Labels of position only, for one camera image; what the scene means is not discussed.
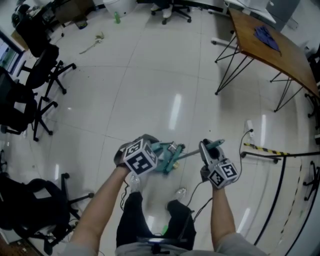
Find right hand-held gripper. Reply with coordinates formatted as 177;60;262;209
198;138;239;189

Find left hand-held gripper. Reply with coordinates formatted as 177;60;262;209
114;134;186;176

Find grey metal rod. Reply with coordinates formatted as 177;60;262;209
178;149;201;161

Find yellowish trash scrap with stem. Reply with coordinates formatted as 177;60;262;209
79;31;106;55

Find person's left forearm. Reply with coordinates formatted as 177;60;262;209
68;165;132;254

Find person's right forearm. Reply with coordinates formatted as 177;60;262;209
210;185;237;251

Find person's right hand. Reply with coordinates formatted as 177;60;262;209
200;165;210;182

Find white power strip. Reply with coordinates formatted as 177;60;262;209
245;119;256;138

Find person's right white shoe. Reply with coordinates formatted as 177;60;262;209
173;187;188;202

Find person's left white shoe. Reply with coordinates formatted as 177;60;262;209
129;174;142;194

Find yellow black hazard strip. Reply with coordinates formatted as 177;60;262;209
243;142;291;156

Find person's black trousers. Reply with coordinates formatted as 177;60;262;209
115;191;197;252

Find black chest-mounted device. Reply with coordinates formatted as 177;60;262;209
136;236;189;255

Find white desk foot bar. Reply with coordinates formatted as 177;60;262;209
210;37;240;50

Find black chair base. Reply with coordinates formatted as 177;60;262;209
302;160;320;201

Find person's grey shirt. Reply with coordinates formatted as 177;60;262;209
62;232;269;256

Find wooden table with black legs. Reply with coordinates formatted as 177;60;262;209
214;7;320;113

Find blue cloth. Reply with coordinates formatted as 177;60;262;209
254;24;283;57

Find black office chair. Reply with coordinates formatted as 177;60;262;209
304;42;320;119
150;0;193;26
14;14;77;95
0;171;95;256
0;66;59;143

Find white desk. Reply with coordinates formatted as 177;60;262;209
223;0;277;25

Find grey cabinet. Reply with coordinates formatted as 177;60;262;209
265;0;300;32

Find white round bin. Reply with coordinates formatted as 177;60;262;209
102;0;138;19

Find brown cardboard box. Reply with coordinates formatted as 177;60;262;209
54;0;97;25

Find computer monitor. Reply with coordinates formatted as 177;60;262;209
0;30;26;76

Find black power cable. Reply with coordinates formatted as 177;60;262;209
234;128;254;176

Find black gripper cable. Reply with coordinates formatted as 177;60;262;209
185;180;214;221

